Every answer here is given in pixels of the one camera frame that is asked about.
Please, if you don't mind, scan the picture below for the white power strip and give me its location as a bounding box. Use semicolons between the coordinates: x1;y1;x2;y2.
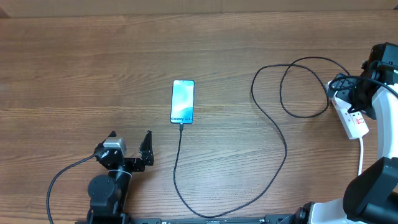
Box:
329;92;369;143

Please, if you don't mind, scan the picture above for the Galaxy smartphone blue screen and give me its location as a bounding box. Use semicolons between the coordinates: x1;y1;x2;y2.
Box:
170;80;195;124

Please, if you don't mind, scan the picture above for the black USB charging cable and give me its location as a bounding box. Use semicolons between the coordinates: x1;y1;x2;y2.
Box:
172;55;351;218

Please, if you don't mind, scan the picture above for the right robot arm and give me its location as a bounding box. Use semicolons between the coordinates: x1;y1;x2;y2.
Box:
283;42;397;223

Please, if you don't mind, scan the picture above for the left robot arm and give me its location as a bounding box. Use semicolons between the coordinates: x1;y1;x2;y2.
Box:
85;131;154;224

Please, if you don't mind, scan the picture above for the white power strip cord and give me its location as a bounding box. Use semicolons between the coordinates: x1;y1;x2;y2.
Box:
357;136;365;177

